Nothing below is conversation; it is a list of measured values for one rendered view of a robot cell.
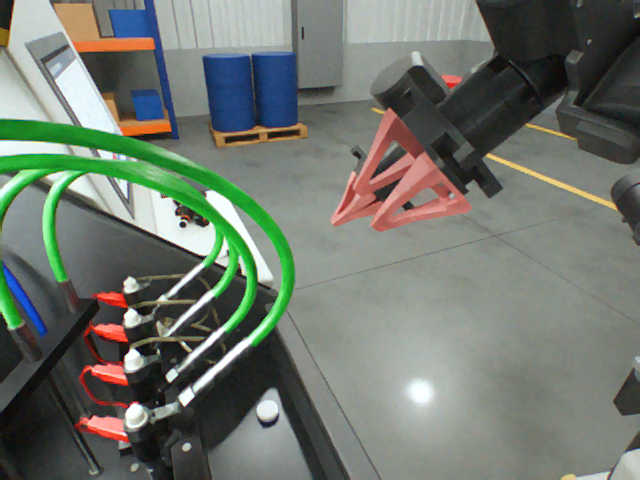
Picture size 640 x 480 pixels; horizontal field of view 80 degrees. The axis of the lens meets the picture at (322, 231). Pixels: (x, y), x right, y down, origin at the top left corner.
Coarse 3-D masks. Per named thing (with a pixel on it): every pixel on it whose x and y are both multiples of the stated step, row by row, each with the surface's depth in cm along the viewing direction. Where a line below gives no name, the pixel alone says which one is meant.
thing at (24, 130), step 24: (0, 120) 24; (24, 120) 24; (72, 144) 26; (96, 144) 26; (120, 144) 27; (144, 144) 28; (168, 168) 29; (192, 168) 30; (216, 192) 32; (240, 192) 32; (264, 216) 34; (288, 264) 38; (288, 288) 39; (264, 336) 41
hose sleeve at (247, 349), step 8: (240, 344) 41; (248, 344) 41; (232, 352) 41; (240, 352) 40; (248, 352) 41; (224, 360) 41; (232, 360) 40; (240, 360) 41; (216, 368) 41; (224, 368) 40; (232, 368) 41; (200, 376) 41; (208, 376) 41; (216, 376) 40; (224, 376) 41; (192, 384) 41; (200, 384) 40; (208, 384) 40; (216, 384) 41; (200, 392) 40
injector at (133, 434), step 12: (144, 408) 41; (132, 432) 39; (144, 432) 39; (156, 432) 41; (132, 444) 40; (144, 444) 40; (156, 444) 41; (168, 444) 42; (144, 456) 41; (156, 456) 42; (156, 468) 43
